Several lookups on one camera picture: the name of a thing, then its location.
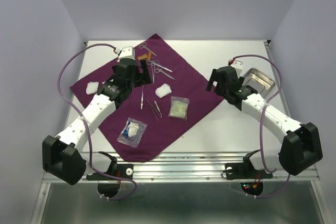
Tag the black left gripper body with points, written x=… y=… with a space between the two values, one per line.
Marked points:
x=137 y=81

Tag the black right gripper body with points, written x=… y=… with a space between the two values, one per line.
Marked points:
x=220 y=89

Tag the steel instrument tray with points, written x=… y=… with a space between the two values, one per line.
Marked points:
x=259 y=81

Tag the steel tweezers pair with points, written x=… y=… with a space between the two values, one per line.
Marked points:
x=155 y=109

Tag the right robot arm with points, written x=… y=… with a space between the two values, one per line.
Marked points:
x=300 y=143

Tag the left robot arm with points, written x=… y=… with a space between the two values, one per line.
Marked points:
x=62 y=153

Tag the steel hemostat forceps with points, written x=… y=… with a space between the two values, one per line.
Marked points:
x=154 y=63

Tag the white folded gauze pad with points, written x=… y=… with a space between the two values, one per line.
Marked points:
x=163 y=90

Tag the small steel scissors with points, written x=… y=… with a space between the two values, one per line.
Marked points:
x=145 y=46

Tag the white gauze square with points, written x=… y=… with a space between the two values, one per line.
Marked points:
x=92 y=88

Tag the purple cloth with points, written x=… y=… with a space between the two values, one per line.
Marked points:
x=196 y=134

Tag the green-white sealed packet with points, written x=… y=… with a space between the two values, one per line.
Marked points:
x=178 y=108

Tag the blue-white gauze packet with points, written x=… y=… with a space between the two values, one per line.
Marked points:
x=132 y=133

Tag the steel scalpel handle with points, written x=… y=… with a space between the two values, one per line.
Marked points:
x=142 y=98

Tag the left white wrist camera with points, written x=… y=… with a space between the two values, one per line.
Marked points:
x=126 y=53

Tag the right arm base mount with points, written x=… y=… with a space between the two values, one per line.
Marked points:
x=252 y=184

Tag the aluminium front rail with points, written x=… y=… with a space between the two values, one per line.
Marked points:
x=178 y=167

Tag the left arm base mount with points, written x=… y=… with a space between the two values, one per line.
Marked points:
x=115 y=181

